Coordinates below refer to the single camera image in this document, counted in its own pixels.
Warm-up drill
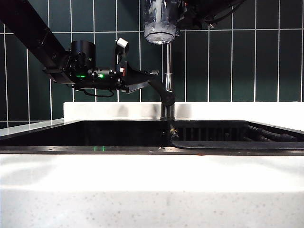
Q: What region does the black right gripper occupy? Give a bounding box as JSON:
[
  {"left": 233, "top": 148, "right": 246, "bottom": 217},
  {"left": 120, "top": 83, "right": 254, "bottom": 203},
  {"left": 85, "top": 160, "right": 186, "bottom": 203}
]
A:
[{"left": 164, "top": 0, "right": 207, "bottom": 30}]

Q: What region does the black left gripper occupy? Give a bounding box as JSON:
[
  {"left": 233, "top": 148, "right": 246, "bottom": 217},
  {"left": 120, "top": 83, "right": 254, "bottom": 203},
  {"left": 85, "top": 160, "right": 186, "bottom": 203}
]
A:
[{"left": 114, "top": 60, "right": 160, "bottom": 95}]

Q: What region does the clear glass mug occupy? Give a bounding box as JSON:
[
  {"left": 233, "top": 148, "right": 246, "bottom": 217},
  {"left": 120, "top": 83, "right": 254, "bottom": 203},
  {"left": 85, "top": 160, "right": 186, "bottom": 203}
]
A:
[{"left": 143, "top": 0, "right": 181, "bottom": 46}]

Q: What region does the grey metal faucet lever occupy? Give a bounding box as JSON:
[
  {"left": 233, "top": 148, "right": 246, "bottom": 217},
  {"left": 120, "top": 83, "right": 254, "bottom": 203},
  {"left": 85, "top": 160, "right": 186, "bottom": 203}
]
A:
[{"left": 147, "top": 79, "right": 177, "bottom": 107}]

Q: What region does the clear water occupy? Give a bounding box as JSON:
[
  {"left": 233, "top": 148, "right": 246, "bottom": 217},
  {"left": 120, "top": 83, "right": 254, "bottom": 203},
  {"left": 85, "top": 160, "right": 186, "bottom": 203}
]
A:
[{"left": 144, "top": 0, "right": 179, "bottom": 45}]

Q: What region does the dark metal gooseneck faucet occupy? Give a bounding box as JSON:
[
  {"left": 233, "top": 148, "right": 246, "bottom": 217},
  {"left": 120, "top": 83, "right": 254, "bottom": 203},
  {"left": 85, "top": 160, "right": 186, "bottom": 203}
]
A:
[{"left": 160, "top": 42, "right": 177, "bottom": 122}]

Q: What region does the black kitchen sink basin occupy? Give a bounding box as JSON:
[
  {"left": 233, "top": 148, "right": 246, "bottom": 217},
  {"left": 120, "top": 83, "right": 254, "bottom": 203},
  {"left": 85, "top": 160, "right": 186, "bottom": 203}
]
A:
[{"left": 0, "top": 120, "right": 304, "bottom": 156}]

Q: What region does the white stone backsplash ledge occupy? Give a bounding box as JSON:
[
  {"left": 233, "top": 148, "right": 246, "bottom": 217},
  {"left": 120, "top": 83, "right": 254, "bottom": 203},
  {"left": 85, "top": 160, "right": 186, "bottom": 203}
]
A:
[{"left": 63, "top": 102, "right": 304, "bottom": 132}]

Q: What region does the black roll-up drying rack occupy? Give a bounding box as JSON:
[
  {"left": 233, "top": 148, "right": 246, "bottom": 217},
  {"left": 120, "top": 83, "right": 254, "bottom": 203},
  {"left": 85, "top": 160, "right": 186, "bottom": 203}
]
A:
[{"left": 169, "top": 123, "right": 304, "bottom": 151}]

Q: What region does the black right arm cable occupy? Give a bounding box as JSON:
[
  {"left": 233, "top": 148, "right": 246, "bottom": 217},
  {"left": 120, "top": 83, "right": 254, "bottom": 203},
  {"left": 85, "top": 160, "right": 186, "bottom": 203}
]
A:
[{"left": 203, "top": 0, "right": 248, "bottom": 29}]

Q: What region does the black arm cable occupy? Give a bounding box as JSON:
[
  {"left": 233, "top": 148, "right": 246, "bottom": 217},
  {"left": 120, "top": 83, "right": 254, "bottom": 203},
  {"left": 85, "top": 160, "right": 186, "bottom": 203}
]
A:
[
  {"left": 73, "top": 87, "right": 115, "bottom": 98},
  {"left": 203, "top": 0, "right": 248, "bottom": 29}
]

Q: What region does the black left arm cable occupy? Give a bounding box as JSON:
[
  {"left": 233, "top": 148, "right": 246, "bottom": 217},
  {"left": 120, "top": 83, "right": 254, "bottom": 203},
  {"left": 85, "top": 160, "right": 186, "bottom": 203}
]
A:
[{"left": 73, "top": 87, "right": 115, "bottom": 98}]

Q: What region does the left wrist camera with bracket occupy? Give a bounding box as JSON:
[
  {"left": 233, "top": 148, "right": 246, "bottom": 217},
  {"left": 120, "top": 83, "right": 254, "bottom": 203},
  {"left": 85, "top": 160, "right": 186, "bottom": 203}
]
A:
[{"left": 114, "top": 37, "right": 130, "bottom": 70}]

